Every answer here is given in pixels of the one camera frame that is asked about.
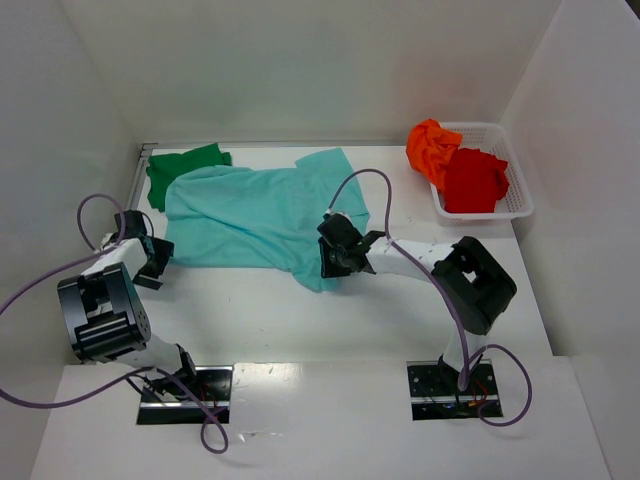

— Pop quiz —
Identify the teal t shirt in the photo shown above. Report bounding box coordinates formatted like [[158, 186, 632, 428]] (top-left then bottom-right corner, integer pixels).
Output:
[[165, 148, 369, 293]]

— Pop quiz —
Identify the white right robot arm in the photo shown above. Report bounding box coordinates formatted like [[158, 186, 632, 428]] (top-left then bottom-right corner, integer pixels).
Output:
[[318, 213, 517, 387]]

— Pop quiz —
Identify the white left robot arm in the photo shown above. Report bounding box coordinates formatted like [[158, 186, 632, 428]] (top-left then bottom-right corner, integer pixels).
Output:
[[57, 210, 196, 383]]

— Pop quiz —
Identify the green folded t shirt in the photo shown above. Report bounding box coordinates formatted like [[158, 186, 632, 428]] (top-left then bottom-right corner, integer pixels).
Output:
[[146, 143, 232, 212]]

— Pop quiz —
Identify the orange t shirt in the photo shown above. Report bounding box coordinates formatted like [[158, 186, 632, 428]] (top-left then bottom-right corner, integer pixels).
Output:
[[405, 119, 463, 192]]

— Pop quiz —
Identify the red t shirt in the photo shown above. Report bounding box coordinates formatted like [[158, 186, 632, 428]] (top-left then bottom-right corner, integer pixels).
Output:
[[443, 148, 510, 214]]

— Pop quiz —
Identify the white plastic basket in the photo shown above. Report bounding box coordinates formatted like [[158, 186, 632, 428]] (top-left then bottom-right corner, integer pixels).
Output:
[[430, 121, 535, 227]]

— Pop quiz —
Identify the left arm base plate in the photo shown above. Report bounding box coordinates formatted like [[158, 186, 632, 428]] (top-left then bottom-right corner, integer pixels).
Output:
[[136, 366, 233, 426]]

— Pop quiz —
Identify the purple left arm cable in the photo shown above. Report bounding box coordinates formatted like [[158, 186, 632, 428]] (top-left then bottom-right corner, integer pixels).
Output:
[[0, 193, 230, 454]]

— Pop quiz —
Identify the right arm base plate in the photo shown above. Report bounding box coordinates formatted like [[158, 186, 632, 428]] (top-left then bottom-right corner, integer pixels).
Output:
[[406, 361, 503, 421]]

